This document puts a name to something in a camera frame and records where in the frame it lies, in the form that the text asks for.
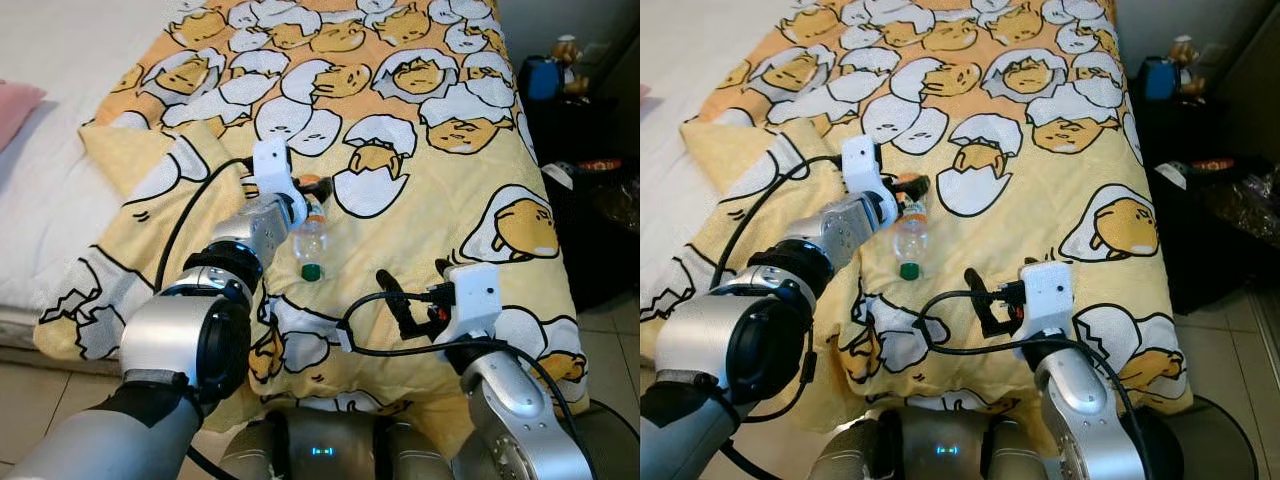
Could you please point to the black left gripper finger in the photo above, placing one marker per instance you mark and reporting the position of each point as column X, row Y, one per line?
column 323, row 185
column 920, row 186

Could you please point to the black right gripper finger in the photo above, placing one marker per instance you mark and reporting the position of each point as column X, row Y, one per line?
column 984, row 300
column 395, row 300

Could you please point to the clear plastic bottle green cap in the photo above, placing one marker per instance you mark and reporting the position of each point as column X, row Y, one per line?
column 312, row 240
column 910, row 240

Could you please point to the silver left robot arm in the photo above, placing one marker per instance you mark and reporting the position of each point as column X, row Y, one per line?
column 170, row 330
column 720, row 340

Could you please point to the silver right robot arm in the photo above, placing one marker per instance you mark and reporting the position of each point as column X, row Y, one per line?
column 1085, row 400
column 520, row 400

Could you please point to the yellow egg cartoon duvet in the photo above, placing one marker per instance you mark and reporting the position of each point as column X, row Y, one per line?
column 1050, row 180
column 430, row 200

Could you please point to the grey robot waist blue light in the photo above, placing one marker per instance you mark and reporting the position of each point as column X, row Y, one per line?
column 940, row 440

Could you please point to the black nightstand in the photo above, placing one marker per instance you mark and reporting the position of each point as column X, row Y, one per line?
column 580, row 130
column 1170, row 230

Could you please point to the white paper tag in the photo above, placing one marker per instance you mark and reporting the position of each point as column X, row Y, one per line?
column 558, row 175
column 1170, row 175

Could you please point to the clear plastic bag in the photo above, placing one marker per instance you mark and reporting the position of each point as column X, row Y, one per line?
column 615, row 200
column 1245, row 200

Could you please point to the red orange snack pack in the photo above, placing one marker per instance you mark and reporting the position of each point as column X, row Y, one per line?
column 1212, row 165
column 600, row 165

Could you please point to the white bed sheet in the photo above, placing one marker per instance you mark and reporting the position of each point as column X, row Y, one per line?
column 665, row 180
column 60, row 200

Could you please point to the blue mug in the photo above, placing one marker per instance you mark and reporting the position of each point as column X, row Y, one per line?
column 543, row 80
column 1160, row 80

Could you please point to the orange white figurine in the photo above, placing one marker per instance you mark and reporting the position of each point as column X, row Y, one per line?
column 568, row 60
column 1185, row 60

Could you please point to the pink sheep print pillow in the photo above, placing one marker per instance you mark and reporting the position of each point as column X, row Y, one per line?
column 15, row 110

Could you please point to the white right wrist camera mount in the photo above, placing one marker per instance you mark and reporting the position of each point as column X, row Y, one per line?
column 472, row 300
column 1048, row 300

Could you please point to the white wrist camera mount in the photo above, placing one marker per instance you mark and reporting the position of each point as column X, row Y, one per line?
column 862, row 165
column 472, row 300
column 1048, row 300
column 272, row 165

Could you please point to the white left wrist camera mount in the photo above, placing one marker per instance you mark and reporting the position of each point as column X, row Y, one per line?
column 862, row 165
column 272, row 165

